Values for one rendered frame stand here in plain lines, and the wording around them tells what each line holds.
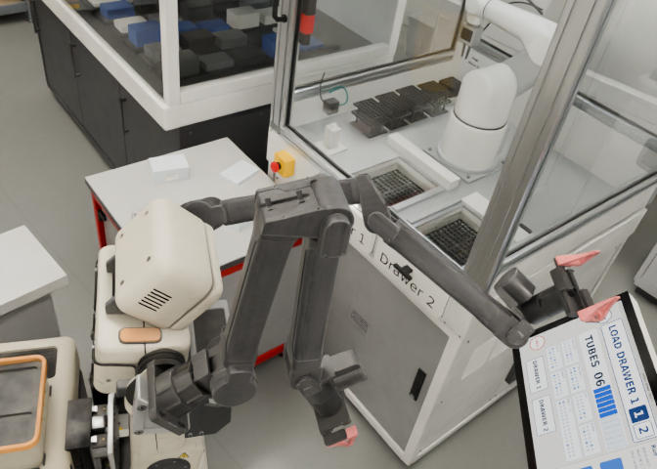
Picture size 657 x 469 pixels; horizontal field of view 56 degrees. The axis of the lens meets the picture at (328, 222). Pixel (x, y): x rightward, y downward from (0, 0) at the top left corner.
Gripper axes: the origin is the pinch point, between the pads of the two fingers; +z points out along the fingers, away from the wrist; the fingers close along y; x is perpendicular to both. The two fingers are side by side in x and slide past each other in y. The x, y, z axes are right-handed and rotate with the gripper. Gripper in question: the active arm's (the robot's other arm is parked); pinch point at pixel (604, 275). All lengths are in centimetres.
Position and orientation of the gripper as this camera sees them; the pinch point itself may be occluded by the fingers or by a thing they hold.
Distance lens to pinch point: 131.6
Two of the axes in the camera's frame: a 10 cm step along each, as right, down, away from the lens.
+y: -2.0, -8.8, 4.4
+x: 8.4, 0.8, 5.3
